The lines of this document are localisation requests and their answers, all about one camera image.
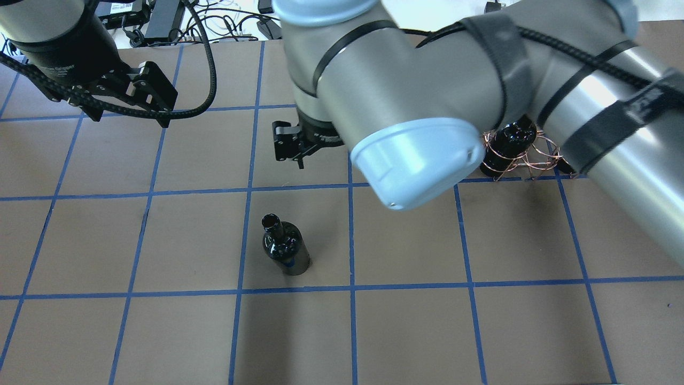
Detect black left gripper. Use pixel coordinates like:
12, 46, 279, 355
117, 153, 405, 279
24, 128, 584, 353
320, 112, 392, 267
11, 11, 178, 122

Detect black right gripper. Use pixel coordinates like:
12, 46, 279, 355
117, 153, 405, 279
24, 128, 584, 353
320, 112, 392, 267
271, 110, 345, 169

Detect dark green wine bottle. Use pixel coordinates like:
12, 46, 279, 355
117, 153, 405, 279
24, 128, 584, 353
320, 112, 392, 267
261, 213, 311, 276

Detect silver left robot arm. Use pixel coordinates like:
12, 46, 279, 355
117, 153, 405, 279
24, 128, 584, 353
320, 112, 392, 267
1, 1, 177, 128

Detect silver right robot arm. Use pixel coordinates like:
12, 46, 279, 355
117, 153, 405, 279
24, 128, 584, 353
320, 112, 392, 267
272, 1, 683, 263

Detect dark wine bottle in rack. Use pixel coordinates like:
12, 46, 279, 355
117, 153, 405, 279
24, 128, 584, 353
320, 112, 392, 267
479, 117, 537, 178

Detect black braided cable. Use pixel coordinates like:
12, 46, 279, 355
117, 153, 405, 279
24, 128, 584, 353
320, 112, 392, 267
0, 0, 217, 119

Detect copper wire wine rack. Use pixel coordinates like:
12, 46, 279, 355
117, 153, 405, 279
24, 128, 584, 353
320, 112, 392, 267
477, 129, 584, 182

